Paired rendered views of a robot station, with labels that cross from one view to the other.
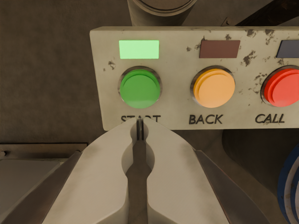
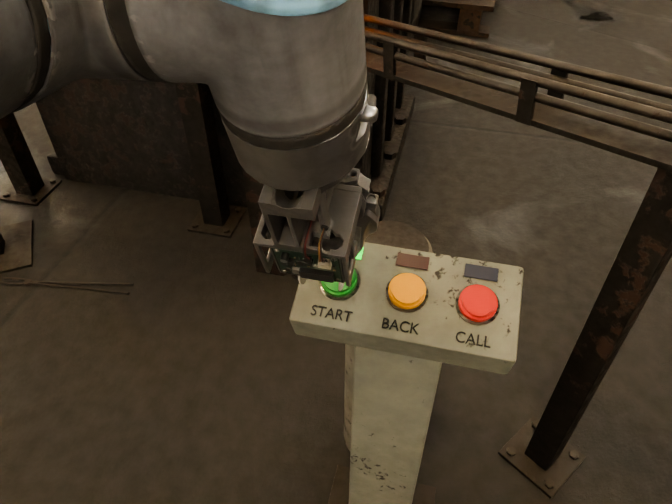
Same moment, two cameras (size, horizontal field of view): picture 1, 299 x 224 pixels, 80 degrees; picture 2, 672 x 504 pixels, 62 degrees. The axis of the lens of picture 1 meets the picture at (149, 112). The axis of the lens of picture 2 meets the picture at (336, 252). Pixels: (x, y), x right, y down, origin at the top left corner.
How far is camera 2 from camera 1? 50 cm
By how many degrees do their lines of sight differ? 56
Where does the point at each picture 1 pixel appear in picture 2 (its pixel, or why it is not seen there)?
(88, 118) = not seen: outside the picture
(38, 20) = (186, 352)
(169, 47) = (371, 253)
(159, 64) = (360, 264)
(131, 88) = not seen: hidden behind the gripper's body
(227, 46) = (419, 259)
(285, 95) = (475, 304)
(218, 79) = (409, 278)
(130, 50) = not seen: hidden behind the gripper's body
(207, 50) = (401, 260)
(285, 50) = (470, 271)
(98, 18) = (287, 370)
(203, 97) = (395, 292)
